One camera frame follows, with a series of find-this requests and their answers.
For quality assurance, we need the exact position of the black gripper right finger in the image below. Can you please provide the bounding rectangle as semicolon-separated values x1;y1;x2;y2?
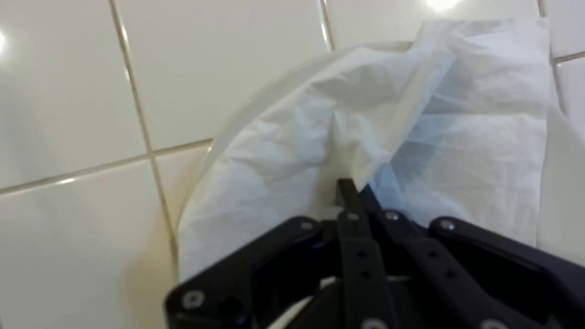
358;188;585;329

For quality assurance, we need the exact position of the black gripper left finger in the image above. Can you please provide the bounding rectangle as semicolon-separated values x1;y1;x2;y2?
164;178;397;329

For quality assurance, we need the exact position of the white tissue paper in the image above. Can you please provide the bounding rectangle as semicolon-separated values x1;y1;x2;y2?
175;16;554;281

